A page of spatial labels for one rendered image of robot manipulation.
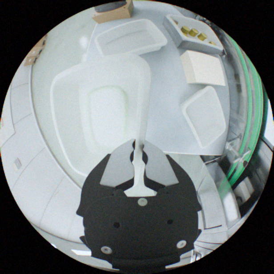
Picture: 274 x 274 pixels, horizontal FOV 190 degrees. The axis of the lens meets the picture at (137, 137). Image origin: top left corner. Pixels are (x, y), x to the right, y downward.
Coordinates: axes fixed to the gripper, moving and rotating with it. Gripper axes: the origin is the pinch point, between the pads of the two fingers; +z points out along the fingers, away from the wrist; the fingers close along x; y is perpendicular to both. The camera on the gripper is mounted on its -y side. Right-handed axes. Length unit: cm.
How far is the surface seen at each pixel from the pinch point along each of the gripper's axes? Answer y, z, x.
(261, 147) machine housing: -1, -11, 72
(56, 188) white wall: 223, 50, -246
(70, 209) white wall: 308, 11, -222
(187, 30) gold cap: -39.0, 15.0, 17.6
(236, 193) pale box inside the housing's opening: 37, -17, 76
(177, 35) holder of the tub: -32.9, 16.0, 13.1
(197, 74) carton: -16.2, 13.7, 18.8
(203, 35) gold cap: -40.4, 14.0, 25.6
